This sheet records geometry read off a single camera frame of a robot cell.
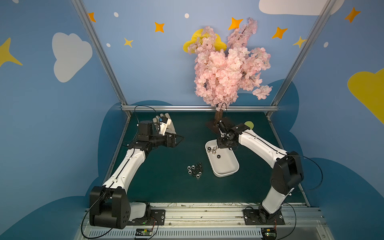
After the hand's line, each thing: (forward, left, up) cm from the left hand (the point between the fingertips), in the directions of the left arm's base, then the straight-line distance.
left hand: (178, 134), depth 80 cm
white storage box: (-5, -27, -21) cm, 35 cm away
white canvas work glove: (+22, +9, -22) cm, 32 cm away
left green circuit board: (-42, +15, -24) cm, 51 cm away
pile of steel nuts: (-11, -10, -22) cm, 27 cm away
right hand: (+2, -26, -11) cm, 28 cm away
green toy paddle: (+28, -52, -22) cm, 63 cm away
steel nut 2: (-1, -25, -22) cm, 34 cm away
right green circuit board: (-41, -47, -25) cm, 67 cm away
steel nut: (+5, -19, -22) cm, 30 cm away
